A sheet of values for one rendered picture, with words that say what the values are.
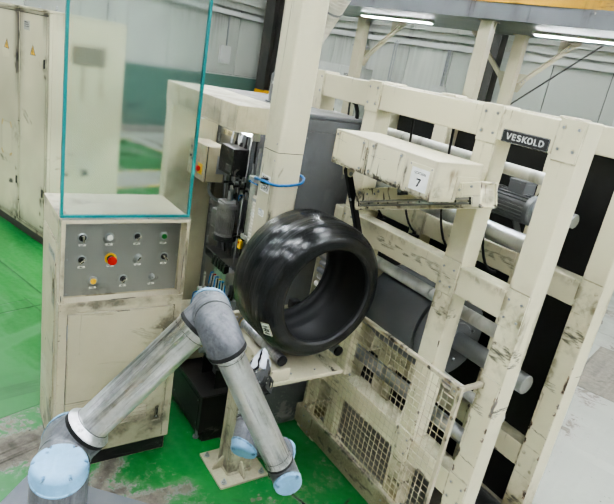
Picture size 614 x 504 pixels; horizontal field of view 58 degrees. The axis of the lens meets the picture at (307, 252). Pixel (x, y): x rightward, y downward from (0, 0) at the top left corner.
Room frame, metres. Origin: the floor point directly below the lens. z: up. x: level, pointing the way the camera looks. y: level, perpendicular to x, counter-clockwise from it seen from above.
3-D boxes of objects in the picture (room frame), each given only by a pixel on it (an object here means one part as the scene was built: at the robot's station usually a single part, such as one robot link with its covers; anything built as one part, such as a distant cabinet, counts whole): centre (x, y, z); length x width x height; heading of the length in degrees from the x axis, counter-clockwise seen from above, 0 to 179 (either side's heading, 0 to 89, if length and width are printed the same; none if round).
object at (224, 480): (2.35, 0.18, 0.02); 0.27 x 0.27 x 0.04; 36
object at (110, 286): (2.38, 0.88, 0.63); 0.56 x 0.41 x 1.27; 126
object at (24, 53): (5.46, 2.82, 1.05); 1.61 x 0.73 x 2.10; 53
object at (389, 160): (2.23, -0.31, 1.71); 0.61 x 0.25 x 0.15; 36
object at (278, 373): (2.07, 0.12, 0.84); 0.36 x 0.09 x 0.06; 36
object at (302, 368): (2.16, 0.01, 0.80); 0.37 x 0.36 x 0.02; 126
